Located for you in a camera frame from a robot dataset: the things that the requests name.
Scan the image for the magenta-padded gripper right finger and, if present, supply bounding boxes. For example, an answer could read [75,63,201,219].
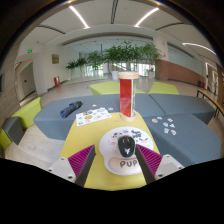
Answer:
[134,143,185,185]

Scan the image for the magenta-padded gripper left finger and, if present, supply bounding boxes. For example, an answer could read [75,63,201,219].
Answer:
[46,144,97,188]

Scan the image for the black computer mouse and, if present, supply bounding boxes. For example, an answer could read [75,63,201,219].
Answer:
[117,134,136,158]

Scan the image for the white round printed mouse pad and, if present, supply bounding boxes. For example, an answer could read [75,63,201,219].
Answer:
[98,125,155,177]

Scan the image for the grey upholstered bench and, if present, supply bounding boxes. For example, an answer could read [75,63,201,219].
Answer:
[33,93,166,141]
[148,93,216,125]
[142,113,223,168]

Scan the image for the group of small stickers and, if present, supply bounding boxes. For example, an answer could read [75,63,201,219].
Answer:
[151,115,178,136]

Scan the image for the dark blue folded umbrella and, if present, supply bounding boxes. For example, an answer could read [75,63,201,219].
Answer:
[59,100,83,119]

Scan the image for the white printed sticker sheet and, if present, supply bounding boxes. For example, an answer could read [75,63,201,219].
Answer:
[75,107,113,127]

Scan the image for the grey upholstered seat block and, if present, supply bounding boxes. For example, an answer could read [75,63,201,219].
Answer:
[1,116,25,146]

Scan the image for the yellow-green upholstered sofa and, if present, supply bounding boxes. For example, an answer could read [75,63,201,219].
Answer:
[0,96,43,150]

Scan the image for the yellow-green upholstered bench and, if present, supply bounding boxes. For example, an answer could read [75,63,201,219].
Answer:
[89,80,147,96]
[148,81,180,95]

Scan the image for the group of potted green plants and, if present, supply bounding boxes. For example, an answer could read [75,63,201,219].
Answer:
[65,40,162,81]

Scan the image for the group of ceiling strip lights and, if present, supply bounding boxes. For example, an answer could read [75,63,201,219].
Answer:
[68,4,218,56]

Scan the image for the wooden bench with black frame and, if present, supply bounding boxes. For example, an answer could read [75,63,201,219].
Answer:
[196,88,224,118]

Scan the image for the brass wall plaque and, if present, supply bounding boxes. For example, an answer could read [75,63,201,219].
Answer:
[51,53,60,65]

